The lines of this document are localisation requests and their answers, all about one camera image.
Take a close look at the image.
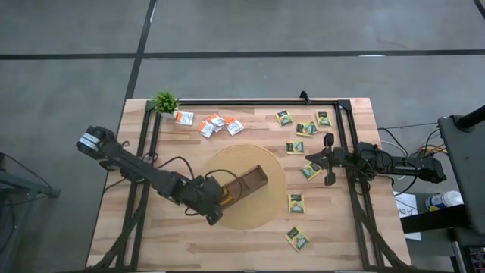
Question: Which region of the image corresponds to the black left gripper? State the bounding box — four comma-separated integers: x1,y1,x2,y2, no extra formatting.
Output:
176,176,224,227

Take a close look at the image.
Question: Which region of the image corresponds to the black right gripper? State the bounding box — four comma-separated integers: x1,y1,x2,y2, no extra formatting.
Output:
305,132,348,187

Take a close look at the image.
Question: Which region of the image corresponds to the orange yellow tea packet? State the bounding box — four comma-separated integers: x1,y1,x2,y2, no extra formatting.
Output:
219,186,235,208

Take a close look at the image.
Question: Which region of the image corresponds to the brown wooden tea caddy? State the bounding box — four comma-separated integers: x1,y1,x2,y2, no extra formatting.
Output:
217,164,269,208

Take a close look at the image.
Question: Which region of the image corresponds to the round woven straw placemat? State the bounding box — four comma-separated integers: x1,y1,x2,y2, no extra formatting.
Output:
202,143,288,231

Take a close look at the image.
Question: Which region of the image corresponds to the white paper sheet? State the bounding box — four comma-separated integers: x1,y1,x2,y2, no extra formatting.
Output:
393,191,422,242

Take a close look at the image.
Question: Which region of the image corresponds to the green plant in white pot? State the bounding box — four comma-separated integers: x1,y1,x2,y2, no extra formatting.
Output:
150,90,181,119

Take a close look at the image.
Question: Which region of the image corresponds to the white wipes canister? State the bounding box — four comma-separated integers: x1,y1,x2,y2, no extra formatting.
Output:
424,190,464,212

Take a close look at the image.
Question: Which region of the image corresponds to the black shelf bar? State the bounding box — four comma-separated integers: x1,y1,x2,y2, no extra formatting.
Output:
400,204,473,234

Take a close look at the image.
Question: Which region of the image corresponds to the dark grey cart top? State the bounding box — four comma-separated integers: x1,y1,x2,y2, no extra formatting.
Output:
437,113,485,236

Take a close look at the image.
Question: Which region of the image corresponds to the black pole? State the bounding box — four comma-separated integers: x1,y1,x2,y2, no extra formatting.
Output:
454,105,485,132

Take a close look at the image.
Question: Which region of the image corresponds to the grey metal stand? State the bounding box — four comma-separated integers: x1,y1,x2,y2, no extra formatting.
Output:
0,151,61,200

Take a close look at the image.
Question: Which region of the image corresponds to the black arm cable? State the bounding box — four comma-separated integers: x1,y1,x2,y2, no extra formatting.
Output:
155,155,196,181
204,169,243,193

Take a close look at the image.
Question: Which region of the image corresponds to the black metal table frame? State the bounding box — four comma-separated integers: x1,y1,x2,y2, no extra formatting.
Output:
90,99,410,271

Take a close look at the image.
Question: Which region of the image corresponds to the yellow cable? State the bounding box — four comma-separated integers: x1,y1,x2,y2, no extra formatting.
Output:
411,143,448,157

